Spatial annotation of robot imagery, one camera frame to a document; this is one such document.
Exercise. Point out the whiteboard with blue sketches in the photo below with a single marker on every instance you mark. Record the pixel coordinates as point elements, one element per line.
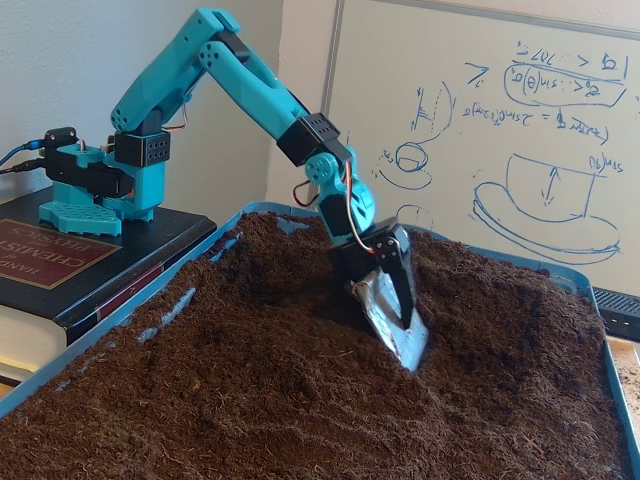
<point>500,150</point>

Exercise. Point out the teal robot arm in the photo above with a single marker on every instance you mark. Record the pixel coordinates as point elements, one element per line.
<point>250,90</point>

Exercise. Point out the black chemistry physics handbook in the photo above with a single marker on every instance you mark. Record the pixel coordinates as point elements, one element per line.
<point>30,255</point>

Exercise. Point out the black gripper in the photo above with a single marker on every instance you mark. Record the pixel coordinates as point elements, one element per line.
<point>356,260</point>

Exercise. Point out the brown soil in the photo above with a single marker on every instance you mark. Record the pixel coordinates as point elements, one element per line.
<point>250,390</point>

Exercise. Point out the blue plastic tray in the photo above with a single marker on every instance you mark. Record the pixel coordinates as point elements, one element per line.
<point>270,206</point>

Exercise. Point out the black perforated box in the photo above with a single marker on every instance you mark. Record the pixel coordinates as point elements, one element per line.
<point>620,315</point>

